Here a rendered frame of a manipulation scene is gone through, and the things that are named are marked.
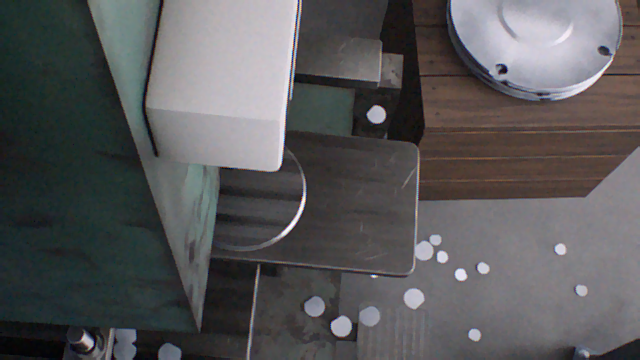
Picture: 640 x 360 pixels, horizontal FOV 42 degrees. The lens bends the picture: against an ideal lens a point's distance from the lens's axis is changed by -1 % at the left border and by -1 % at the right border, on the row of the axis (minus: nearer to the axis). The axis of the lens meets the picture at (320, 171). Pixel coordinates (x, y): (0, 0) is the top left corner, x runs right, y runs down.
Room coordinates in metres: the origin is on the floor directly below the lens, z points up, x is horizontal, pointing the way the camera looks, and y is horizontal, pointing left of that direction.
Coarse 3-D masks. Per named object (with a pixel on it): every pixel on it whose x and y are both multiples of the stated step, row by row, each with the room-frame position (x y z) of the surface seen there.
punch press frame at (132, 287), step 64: (0, 0) 0.08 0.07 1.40; (64, 0) 0.08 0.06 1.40; (128, 0) 0.11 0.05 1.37; (0, 64) 0.08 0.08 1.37; (64, 64) 0.08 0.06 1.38; (128, 64) 0.10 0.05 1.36; (0, 128) 0.08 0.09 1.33; (64, 128) 0.08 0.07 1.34; (128, 128) 0.08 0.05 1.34; (320, 128) 0.42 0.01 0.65; (0, 192) 0.08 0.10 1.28; (64, 192) 0.08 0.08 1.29; (128, 192) 0.08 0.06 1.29; (192, 192) 0.12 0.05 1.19; (0, 256) 0.08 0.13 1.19; (64, 256) 0.08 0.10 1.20; (128, 256) 0.08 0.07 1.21; (192, 256) 0.10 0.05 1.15; (0, 320) 0.07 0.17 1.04; (64, 320) 0.08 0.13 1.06; (128, 320) 0.08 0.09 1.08; (192, 320) 0.08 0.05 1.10; (256, 320) 0.18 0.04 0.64; (320, 320) 0.20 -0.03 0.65
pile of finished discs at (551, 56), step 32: (480, 0) 0.83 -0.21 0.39; (512, 0) 0.84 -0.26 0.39; (544, 0) 0.85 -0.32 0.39; (576, 0) 0.86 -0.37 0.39; (608, 0) 0.88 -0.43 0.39; (448, 32) 0.78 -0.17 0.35; (480, 32) 0.77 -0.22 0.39; (512, 32) 0.78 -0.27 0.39; (544, 32) 0.79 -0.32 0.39; (576, 32) 0.80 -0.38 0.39; (608, 32) 0.81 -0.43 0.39; (480, 64) 0.70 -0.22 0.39; (512, 64) 0.72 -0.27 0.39; (544, 64) 0.73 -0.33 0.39; (576, 64) 0.74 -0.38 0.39; (544, 96) 0.68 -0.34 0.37
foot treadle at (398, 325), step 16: (368, 304) 0.34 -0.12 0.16; (384, 304) 0.35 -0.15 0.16; (384, 320) 0.32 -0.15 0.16; (400, 320) 0.33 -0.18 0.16; (416, 320) 0.33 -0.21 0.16; (352, 336) 0.29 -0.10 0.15; (368, 336) 0.29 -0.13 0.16; (384, 336) 0.29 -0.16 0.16; (400, 336) 0.30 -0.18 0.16; (416, 336) 0.30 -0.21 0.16; (368, 352) 0.26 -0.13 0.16; (384, 352) 0.27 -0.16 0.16; (400, 352) 0.27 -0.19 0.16; (416, 352) 0.28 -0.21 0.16
